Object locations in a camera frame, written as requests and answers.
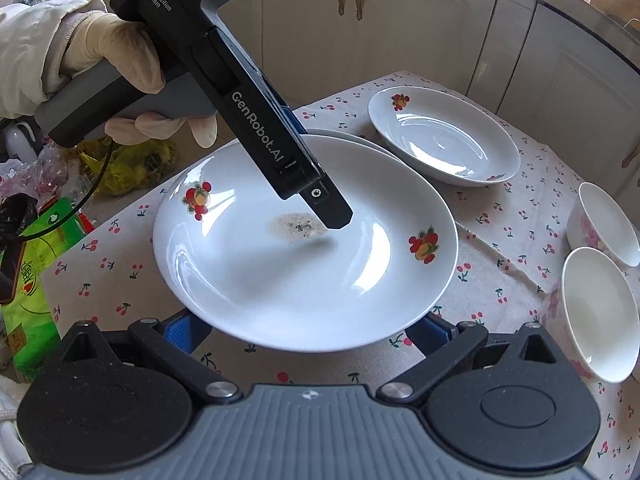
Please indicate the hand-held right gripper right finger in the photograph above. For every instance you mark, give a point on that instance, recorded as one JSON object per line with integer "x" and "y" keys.
{"x": 440, "y": 335}

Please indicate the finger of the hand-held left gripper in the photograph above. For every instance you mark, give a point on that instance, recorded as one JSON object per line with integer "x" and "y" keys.
{"x": 332, "y": 210}
{"x": 295, "y": 119}

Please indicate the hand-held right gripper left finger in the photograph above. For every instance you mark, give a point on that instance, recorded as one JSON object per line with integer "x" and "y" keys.
{"x": 187, "y": 335}

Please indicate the white plate fruit print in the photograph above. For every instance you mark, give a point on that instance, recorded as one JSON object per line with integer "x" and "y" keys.
{"x": 360, "y": 142}
{"x": 300, "y": 285}
{"x": 440, "y": 135}

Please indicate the white bowl pink floral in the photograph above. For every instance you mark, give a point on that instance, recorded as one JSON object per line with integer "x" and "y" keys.
{"x": 595, "y": 310}
{"x": 605, "y": 220}

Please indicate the person's left forearm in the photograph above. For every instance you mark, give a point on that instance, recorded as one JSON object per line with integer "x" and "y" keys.
{"x": 35, "y": 55}

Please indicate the person's left hand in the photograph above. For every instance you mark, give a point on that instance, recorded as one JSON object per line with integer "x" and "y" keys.
{"x": 115, "y": 50}

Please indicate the cream cabinet door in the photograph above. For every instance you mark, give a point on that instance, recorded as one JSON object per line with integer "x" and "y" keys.
{"x": 565, "y": 85}
{"x": 425, "y": 20}
{"x": 305, "y": 25}

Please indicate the cherry printed tablecloth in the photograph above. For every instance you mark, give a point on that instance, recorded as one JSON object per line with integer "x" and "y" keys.
{"x": 500, "y": 240}

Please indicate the yellow plastic bag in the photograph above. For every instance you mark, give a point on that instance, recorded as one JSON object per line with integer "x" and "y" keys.
{"x": 130, "y": 165}

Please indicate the green packet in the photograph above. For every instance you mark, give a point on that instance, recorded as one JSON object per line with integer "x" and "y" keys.
{"x": 35, "y": 280}

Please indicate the white cloth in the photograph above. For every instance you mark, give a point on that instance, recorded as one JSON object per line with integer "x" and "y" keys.
{"x": 10, "y": 410}

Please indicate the clear pink plastic bag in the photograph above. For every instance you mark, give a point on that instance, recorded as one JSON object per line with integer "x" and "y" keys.
{"x": 27, "y": 175}

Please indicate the white kettle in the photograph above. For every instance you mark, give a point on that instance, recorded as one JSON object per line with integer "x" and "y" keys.
{"x": 17, "y": 140}

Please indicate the kitchen countertop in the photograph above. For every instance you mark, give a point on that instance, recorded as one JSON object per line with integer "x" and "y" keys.
{"x": 615, "y": 15}

